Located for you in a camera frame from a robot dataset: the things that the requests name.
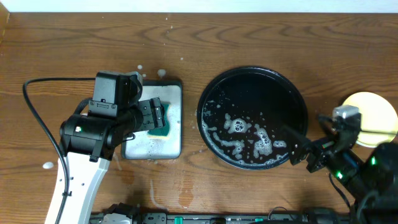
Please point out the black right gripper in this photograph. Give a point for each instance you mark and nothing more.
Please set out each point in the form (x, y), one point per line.
(306, 148)

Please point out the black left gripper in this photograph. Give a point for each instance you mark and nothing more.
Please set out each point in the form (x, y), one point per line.
(155, 114)

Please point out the green yellow sponge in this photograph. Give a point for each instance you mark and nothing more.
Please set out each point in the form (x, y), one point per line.
(163, 132)

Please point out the yellow plate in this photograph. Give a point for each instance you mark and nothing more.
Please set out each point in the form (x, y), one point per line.
(377, 116)

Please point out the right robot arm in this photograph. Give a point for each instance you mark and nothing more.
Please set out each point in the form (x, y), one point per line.
(372, 183)

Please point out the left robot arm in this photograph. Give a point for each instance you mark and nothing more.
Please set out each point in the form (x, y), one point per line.
(89, 143)

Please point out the rectangular black soap tray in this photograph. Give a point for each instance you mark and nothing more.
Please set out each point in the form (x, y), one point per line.
(140, 146)

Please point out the round black tray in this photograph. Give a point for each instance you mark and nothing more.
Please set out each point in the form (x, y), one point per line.
(240, 114)

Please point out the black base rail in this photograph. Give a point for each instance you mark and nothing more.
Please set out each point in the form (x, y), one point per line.
(122, 213)

